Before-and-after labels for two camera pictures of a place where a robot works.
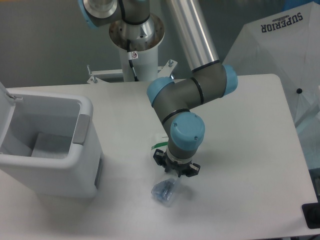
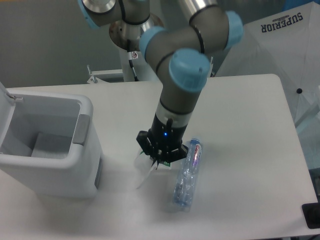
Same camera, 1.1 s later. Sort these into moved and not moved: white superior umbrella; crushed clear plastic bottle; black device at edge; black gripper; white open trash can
Moved: crushed clear plastic bottle; black gripper
Not moved: white open trash can; white superior umbrella; black device at edge
